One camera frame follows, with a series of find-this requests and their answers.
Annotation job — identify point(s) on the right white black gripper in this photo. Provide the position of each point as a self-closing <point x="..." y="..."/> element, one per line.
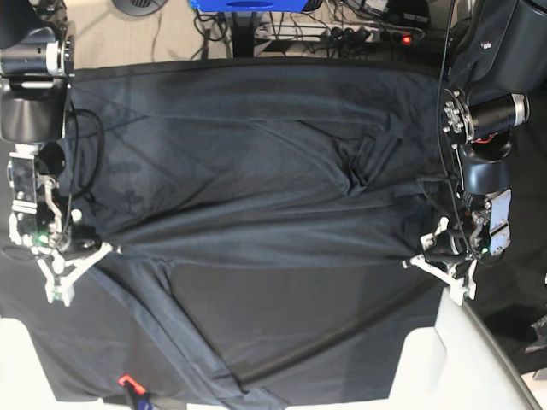
<point x="64" y="260"/>

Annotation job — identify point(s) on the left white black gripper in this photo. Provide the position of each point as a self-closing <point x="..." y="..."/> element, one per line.
<point x="440" y="258"/>

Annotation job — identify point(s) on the dark grey T-shirt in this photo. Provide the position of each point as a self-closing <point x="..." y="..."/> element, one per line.
<point x="248" y="183"/>

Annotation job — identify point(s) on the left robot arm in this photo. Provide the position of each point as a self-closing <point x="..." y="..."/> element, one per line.
<point x="492" y="61"/>

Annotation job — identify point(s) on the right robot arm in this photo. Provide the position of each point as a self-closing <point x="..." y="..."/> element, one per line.
<point x="37" y="72"/>

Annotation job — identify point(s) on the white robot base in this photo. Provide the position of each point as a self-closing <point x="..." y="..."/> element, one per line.
<point x="457" y="364"/>
<point x="23" y="381"/>

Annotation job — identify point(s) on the black table cloth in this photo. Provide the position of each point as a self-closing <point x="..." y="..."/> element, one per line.
<point x="299" y="324"/>

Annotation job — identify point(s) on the red blue clamp bottom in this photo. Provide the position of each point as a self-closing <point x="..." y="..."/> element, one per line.
<point x="137" y="396"/>

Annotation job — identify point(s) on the round grey floor fan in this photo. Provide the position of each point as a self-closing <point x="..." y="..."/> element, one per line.
<point x="138" y="8"/>

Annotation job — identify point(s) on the white power strip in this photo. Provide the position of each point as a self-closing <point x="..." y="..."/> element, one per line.
<point x="314" y="32"/>

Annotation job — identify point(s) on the blue box on stand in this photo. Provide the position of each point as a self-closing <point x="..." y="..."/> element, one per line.
<point x="297" y="6"/>

